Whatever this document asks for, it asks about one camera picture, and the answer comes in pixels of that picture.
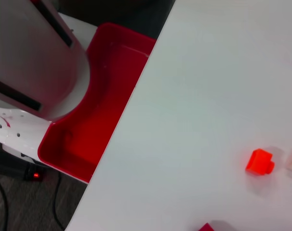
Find red plastic tray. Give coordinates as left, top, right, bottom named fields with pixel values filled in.
left=37, top=22, right=158, bottom=184

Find black floor cable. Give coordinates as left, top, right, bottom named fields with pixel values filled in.
left=0, top=172, right=10, bottom=231

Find small red toy brick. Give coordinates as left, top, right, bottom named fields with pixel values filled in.
left=245, top=148, right=276, bottom=176

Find white robot torso column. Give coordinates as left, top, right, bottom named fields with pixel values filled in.
left=0, top=0, right=91, bottom=121

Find dark red curved toy brick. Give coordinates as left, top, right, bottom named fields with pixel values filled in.
left=197, top=222, right=216, bottom=231

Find black box with red light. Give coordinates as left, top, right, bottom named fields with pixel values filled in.
left=0, top=161, right=47, bottom=183

